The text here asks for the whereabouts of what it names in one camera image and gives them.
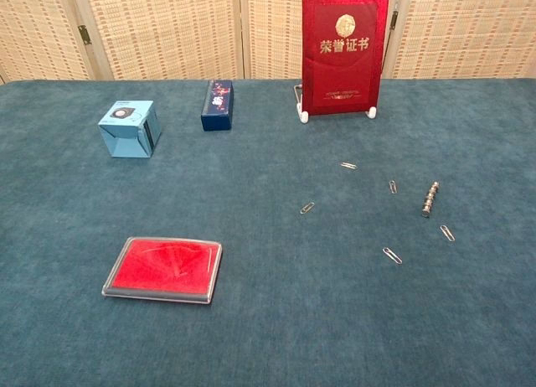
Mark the blue felt tablecloth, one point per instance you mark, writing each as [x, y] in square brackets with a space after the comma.
[251, 320]

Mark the light blue cube box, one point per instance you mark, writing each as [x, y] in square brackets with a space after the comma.
[125, 140]

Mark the red card in sleeve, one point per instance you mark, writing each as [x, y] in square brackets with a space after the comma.
[163, 267]

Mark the black screen hinge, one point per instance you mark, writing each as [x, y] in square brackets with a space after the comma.
[85, 34]

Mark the silver paper clip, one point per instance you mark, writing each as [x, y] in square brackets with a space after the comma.
[447, 233]
[392, 255]
[307, 207]
[348, 166]
[393, 187]

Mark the red certificate book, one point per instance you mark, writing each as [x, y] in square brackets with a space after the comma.
[343, 68]

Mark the dark blue floral box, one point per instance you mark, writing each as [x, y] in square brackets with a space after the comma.
[215, 110]

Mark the woven bamboo screen panel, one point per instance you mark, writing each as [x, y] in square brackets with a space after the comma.
[460, 27]
[167, 27]
[272, 27]
[37, 31]

